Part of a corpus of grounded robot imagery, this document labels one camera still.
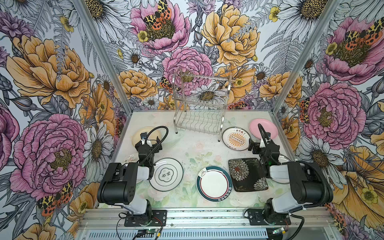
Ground white plate black rim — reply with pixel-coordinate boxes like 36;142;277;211
150;158;184;192

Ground black square floral plate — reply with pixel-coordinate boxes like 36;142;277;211
228;158;269;193

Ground white plate green red rim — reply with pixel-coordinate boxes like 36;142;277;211
196;166;233;203

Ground chrome wire dish rack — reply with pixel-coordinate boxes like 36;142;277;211
172;68;233;142

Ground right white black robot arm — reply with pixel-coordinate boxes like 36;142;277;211
249;124;334;225

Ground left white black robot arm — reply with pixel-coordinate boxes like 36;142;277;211
97;126;169;227

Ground white plate with black drawing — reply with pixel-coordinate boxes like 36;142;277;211
123;153;139;164

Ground cream round plate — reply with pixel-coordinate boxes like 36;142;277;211
132;126;162;147

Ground pink round plate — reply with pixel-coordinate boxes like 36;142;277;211
249;119;278;140

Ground white plate red characters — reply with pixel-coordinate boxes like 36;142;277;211
271;178;290;185

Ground white plate orange sunburst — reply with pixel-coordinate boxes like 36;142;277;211
222;127;251;151

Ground green circuit board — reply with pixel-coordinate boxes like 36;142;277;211
138;229;161;235

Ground white vented panel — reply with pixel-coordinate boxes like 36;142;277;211
81;228;268;240

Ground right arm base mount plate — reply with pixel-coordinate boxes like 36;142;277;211
245;209;292;226

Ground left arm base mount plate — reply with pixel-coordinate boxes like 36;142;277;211
124;210;168;227

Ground aluminium front rail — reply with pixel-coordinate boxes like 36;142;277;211
79;207;335;231

